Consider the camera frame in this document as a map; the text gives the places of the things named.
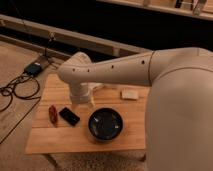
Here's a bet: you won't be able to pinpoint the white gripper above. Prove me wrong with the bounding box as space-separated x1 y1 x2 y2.
69 83 94 109

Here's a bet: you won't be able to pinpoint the black ceramic bowl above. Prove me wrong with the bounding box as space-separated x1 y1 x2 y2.
88 108 123 142

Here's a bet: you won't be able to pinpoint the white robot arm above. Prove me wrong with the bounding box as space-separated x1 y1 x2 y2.
58 47 213 171

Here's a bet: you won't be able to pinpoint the black smartphone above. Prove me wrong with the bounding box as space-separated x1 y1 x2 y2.
59 107 80 126

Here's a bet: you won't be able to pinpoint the white plastic bottle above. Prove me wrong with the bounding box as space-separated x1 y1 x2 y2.
89 83 104 91

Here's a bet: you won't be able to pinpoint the red snack packet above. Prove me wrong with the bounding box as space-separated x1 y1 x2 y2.
49 105 58 124

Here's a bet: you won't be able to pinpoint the wooden folding table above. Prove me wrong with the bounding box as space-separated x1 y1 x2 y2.
26 74 149 154

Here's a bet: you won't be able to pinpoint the small beige sponge block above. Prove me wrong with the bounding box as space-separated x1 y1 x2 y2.
121 89 139 100

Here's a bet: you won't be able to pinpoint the black power adapter box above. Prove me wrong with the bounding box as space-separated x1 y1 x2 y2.
24 63 42 76

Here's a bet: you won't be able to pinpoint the black floor cables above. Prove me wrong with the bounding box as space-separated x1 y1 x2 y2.
0 56 51 144

